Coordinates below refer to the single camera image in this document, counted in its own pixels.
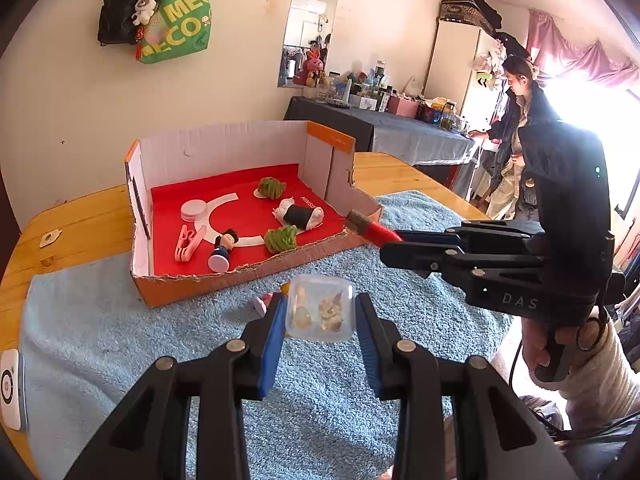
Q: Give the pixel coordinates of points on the black backpack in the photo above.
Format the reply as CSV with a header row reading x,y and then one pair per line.
x,y
117,10

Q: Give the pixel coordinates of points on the clear plastic container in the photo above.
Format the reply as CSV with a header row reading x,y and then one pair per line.
x,y
320,310

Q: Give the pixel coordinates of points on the yellow small figurine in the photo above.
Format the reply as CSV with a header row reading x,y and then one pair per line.
x,y
285,288

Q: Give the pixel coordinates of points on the black-haired small figurine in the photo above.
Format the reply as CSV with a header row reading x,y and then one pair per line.
x,y
225,247

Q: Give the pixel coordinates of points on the pink storage box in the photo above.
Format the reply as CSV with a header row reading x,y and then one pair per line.
x,y
402,106

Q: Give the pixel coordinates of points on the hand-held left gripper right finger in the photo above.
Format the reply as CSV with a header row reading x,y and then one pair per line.
x,y
371,350

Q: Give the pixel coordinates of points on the pink curtain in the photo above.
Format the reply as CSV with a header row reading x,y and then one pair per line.
x,y
575,55

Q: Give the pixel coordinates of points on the black and white roll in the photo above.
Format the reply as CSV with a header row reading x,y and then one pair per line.
x,y
300,216

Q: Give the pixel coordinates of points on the green fuzzy scrunchie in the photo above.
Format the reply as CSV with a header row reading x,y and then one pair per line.
x,y
271,187
281,239

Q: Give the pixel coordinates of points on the white cabinet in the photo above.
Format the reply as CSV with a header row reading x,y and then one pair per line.
x,y
455,70

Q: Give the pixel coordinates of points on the side table with grey cloth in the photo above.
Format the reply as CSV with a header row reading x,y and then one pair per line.
x,y
400,135

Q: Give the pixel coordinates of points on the green tote bag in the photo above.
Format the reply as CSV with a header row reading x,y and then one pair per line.
x,y
185,30

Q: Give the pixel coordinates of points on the dark suitcase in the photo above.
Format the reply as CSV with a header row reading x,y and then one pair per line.
x,y
462,12

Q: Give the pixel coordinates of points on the orange cardboard box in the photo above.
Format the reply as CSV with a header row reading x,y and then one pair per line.
x,y
200,287

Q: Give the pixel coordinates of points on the white electronic device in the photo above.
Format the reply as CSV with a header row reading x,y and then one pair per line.
x,y
11,390

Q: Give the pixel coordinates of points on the pink clothespin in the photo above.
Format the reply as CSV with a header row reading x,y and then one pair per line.
x,y
187,245

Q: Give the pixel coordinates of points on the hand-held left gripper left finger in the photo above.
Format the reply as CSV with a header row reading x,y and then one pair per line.
x,y
270,350

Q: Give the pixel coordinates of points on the pink rabbit plush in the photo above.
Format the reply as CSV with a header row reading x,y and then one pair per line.
x,y
311,67

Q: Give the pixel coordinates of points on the red box liner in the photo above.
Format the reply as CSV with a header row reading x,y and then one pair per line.
x,y
240,180

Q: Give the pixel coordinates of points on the person's right hand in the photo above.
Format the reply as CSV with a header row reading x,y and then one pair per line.
x,y
534,350

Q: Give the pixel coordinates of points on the small beige sticker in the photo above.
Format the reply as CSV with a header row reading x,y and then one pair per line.
x,y
51,238

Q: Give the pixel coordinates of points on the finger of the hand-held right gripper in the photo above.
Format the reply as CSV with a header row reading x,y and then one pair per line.
x,y
475,234
425,260

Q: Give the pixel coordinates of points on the clutter of bottles and boxes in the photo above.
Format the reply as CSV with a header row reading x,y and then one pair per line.
x,y
370,92

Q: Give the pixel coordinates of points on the white round lid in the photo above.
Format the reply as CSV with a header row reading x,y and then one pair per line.
x,y
194,210

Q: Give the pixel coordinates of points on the person's right forearm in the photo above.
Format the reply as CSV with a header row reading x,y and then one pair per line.
x,y
610,380

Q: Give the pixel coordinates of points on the pink small toy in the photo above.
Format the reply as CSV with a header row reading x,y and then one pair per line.
x,y
261,305

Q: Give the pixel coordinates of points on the light blue towel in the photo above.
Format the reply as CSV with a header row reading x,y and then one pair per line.
x,y
125,335

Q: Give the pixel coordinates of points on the wall mirror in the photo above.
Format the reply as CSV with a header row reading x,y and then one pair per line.
x,y
310,20

